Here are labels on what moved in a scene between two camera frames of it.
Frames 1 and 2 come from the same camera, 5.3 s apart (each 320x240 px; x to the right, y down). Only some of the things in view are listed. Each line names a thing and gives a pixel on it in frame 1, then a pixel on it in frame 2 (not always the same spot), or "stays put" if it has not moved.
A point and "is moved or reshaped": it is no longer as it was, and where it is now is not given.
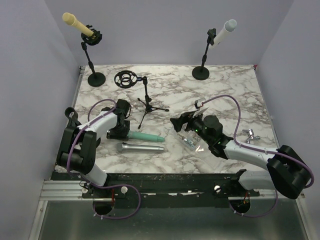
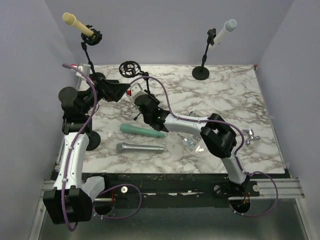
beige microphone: (70, 19) stays put
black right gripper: (187, 117) → (151, 96)
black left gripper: (111, 134) → (115, 91)
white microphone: (230, 26) stays put
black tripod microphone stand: (127, 79) is moved or reshaped
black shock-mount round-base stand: (95, 79) stays put
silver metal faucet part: (250, 133) stays put
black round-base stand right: (202, 72) stays put
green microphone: (142, 136) → (132, 129)
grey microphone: (121, 147) stays put
